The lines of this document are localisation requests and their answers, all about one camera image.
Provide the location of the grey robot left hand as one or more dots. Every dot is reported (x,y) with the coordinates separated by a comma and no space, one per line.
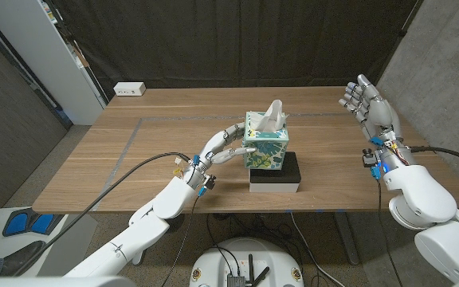
(215,144)

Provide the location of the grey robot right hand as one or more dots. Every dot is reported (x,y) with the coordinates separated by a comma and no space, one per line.
(379,113)

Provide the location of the teal leaf print tissue box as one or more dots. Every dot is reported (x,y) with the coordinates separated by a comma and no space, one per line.
(267,153)

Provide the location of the white tissue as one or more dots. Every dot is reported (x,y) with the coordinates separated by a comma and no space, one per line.
(271,117)

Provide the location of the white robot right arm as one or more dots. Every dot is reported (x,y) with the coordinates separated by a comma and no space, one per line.
(424,199)

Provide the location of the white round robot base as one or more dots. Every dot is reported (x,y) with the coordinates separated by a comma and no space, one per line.
(213,263)

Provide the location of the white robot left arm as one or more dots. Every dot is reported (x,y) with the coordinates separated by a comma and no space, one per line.
(146,227)

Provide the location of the black and white tray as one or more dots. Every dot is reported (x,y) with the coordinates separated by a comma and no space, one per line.
(273,186)

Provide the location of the white table power strip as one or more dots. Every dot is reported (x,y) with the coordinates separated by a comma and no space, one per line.
(129,88)

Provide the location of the black fabric curtain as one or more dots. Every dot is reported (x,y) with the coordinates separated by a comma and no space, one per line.
(213,40)

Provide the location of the grey table leg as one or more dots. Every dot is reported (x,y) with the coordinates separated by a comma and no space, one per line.
(345,239)

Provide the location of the black router with antennas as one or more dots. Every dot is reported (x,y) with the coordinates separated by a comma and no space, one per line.
(237,281)

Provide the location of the white table foot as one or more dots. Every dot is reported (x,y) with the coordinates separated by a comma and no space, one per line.
(138,260)

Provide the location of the brown paper tag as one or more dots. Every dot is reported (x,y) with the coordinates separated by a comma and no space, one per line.
(81,57)

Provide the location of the white floor board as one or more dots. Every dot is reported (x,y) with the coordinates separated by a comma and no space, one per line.
(74,231)

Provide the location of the white cabinet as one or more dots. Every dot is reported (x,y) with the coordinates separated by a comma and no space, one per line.
(50,64)

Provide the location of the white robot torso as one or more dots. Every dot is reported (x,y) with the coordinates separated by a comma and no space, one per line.
(54,282)

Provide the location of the blue and black foot pedal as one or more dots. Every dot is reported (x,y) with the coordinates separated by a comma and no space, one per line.
(18,223)

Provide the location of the black leather shoe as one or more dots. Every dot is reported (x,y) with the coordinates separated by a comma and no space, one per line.
(24,257)

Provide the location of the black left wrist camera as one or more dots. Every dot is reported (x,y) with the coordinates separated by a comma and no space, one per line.
(209,182)

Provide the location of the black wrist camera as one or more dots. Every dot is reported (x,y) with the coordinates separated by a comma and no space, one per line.
(369,159)
(209,182)

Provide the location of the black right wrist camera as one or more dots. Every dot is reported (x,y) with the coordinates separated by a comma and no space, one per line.
(369,159)

